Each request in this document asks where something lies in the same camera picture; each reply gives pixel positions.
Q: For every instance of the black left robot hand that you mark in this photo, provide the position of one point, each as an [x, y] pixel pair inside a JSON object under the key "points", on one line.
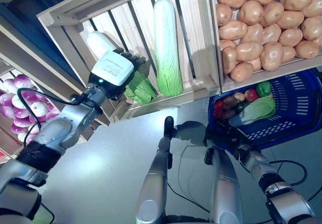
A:
{"points": [[113, 68]]}

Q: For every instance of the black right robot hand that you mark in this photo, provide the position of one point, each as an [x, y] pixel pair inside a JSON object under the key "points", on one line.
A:
{"points": [[236, 143]]}

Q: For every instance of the napa cabbage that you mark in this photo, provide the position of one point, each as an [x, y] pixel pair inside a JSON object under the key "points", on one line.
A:
{"points": [[167, 45], [98, 42], [259, 108]]}

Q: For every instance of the blue plastic shopping basket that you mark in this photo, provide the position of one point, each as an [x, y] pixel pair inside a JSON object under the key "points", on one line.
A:
{"points": [[296, 103]]}

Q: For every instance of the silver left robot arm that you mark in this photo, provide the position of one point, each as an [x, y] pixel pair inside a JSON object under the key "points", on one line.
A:
{"points": [[55, 133]]}

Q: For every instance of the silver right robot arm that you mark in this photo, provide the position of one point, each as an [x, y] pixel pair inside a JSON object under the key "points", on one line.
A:
{"points": [[289, 204]]}

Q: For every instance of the brown potato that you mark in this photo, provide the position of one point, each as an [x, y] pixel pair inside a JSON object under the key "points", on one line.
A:
{"points": [[228, 113], [230, 101]]}

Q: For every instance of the red bell pepper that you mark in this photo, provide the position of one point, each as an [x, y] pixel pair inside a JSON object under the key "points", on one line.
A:
{"points": [[218, 108]]}

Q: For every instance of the silver right robot leg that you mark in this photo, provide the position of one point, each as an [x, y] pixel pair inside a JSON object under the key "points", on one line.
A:
{"points": [[226, 188]]}

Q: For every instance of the red apple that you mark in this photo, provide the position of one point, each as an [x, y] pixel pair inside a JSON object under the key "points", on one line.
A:
{"points": [[251, 95]]}

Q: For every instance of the green bell pepper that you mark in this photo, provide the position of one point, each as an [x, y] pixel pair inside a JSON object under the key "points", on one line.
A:
{"points": [[263, 88]]}

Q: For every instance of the wooden display shelf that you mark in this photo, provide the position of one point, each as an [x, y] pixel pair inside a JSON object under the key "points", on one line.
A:
{"points": [[42, 68]]}

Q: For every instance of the purple white onion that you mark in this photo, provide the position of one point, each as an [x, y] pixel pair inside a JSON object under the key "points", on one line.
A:
{"points": [[37, 119], [52, 108], [25, 138], [51, 116], [39, 108], [22, 81], [22, 122], [21, 113], [8, 84], [35, 95], [17, 129], [7, 100], [15, 102], [7, 112], [34, 128]]}

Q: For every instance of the wooden slat crate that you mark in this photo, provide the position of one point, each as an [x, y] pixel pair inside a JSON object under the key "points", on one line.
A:
{"points": [[286, 68], [7, 143], [198, 45]]}

